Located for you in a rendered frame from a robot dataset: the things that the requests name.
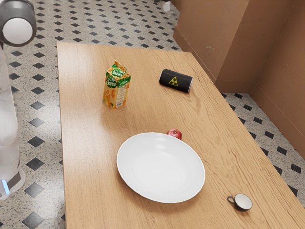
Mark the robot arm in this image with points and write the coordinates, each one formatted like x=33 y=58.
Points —
x=8 y=124

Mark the white plate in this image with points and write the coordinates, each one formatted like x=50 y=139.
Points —
x=161 y=167

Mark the red pomegranate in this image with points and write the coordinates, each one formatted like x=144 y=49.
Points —
x=175 y=133

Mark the black can with yellow symbol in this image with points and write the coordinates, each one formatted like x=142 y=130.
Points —
x=175 y=80

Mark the orange juice carton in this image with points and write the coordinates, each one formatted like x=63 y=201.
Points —
x=116 y=87

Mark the small grey cup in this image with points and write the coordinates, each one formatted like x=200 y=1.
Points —
x=241 y=202

